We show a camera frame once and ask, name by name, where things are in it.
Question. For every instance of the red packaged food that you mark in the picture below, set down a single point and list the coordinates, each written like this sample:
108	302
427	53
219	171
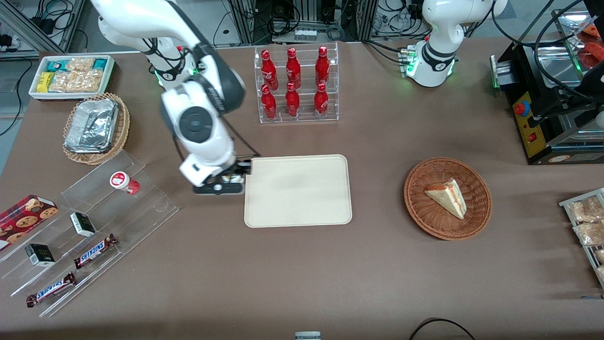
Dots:
590	55

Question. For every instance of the red cola bottle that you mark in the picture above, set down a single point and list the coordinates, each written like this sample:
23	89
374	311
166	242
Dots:
322	66
269	71
269	104
293	68
321	101
292	101

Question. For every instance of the white power strip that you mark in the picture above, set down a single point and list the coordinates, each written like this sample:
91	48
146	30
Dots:
306	35

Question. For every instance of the snickers bar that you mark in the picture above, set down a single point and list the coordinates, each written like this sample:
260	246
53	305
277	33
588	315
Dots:
94	251
51	289

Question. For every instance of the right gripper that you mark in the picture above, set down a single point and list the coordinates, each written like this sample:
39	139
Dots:
241	166

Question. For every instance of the clear cracker bag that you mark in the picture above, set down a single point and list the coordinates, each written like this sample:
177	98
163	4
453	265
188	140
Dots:
78	80

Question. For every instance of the yellow snack packet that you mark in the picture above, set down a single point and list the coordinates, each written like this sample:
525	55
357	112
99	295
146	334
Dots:
44	82

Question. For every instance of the clear acrylic stepped shelf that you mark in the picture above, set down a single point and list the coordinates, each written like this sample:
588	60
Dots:
132	212

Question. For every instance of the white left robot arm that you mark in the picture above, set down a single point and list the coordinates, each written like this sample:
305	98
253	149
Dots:
436	56

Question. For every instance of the teal snack packet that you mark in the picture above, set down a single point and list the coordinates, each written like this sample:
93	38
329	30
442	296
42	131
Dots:
99	63
57	65

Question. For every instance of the white plastic snack bin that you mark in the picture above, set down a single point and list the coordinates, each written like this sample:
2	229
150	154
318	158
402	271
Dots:
109	75

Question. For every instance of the clear acrylic bottle rack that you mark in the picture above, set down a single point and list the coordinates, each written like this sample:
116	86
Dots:
330	94

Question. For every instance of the red emergency button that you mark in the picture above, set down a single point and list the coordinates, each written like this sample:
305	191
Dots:
522	108

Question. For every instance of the red gum container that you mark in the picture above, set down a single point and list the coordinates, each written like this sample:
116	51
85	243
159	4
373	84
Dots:
123	182

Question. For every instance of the red cookie box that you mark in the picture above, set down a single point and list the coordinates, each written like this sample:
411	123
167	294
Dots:
23	219

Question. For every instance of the wrapped triangle sandwich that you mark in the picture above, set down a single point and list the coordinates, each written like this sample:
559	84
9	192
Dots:
448	198

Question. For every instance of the grey white device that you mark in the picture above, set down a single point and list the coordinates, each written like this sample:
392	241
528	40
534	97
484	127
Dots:
307	335

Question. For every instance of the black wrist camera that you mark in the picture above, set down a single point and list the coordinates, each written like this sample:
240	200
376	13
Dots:
217	189

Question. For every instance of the black machine with yellow panel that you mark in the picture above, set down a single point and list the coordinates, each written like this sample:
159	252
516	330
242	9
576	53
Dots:
524	71

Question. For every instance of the beige plastic tray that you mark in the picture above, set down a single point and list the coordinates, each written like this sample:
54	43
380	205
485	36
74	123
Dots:
297	191

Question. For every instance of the clear snack bag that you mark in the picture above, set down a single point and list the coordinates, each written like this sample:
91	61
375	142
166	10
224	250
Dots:
590	233
585	210

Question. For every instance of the round brown wicker basket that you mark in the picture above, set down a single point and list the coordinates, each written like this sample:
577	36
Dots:
424	212

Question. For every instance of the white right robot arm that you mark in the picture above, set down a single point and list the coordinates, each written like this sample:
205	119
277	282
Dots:
198	123

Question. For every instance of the light wicker basket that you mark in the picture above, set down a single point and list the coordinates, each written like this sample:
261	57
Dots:
123	123

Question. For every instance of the small black box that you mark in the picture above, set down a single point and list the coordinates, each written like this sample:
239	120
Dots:
83	225
40	255

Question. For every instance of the aluminium foil tray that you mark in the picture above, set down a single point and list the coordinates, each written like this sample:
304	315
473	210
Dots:
92	125

